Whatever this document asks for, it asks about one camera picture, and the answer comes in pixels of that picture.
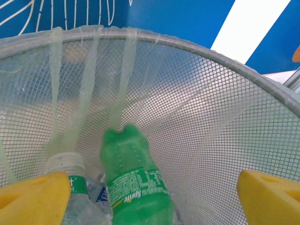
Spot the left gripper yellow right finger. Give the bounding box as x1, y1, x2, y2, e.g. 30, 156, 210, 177
236, 169, 300, 225

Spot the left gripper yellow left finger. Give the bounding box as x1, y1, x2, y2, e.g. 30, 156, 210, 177
0, 170, 71, 225

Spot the aluminium frame post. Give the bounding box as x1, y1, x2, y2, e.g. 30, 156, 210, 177
282, 67, 300, 96

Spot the small clear bottle green band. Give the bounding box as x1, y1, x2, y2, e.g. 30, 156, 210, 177
44, 152, 111, 225

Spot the grey mesh waste bin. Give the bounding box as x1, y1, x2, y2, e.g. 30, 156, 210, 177
0, 24, 300, 225

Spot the clear bottle blue cap label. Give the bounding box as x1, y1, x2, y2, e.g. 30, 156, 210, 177
86, 173, 112, 207

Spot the green Sprite bottle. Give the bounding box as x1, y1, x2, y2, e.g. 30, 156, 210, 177
100, 123, 177, 225

